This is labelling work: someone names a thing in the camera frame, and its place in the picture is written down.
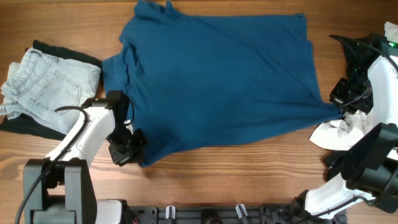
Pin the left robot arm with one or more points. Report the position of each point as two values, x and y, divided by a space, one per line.
58 188

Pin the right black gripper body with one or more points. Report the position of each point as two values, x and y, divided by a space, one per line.
342 91

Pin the folded black garment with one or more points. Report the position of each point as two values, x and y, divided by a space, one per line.
24 124

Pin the white garment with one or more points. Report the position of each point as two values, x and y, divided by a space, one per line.
342 130

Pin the black garment with logo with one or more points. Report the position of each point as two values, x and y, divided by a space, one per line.
334 162

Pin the folded light blue jeans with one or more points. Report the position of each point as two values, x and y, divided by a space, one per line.
42 83

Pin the blue t-shirt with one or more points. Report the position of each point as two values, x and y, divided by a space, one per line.
201 81

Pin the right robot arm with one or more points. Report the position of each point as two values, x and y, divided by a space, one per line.
366 172

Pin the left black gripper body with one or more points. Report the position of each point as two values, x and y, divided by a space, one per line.
126 145

